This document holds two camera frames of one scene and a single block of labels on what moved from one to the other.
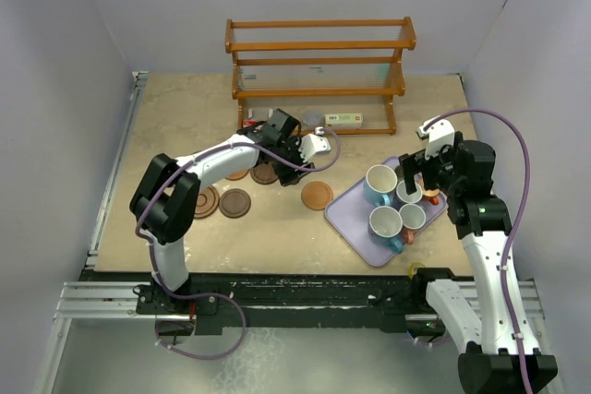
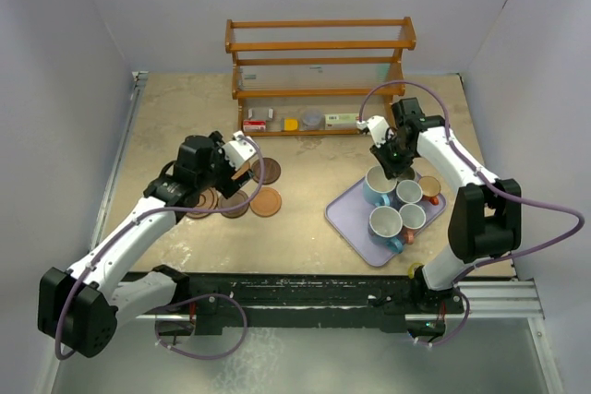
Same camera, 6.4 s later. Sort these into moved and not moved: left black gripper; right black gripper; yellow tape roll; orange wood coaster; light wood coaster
Moved: orange wood coaster; right black gripper; left black gripper
Not moved: light wood coaster; yellow tape roll
